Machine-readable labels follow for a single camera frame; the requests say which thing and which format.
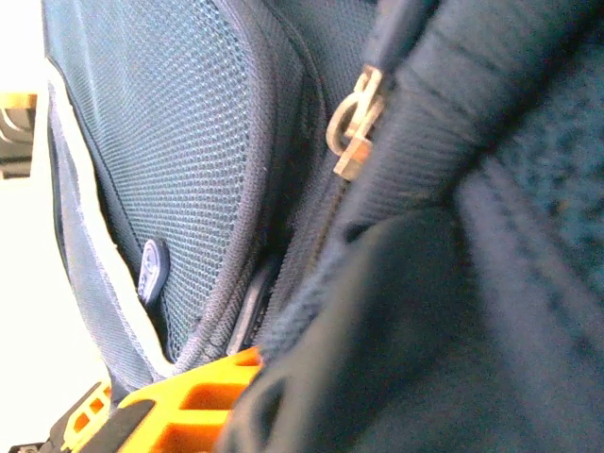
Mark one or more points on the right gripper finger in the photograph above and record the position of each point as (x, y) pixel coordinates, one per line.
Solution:
(189, 406)

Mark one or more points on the navy blue backpack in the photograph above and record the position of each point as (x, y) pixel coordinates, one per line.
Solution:
(189, 141)

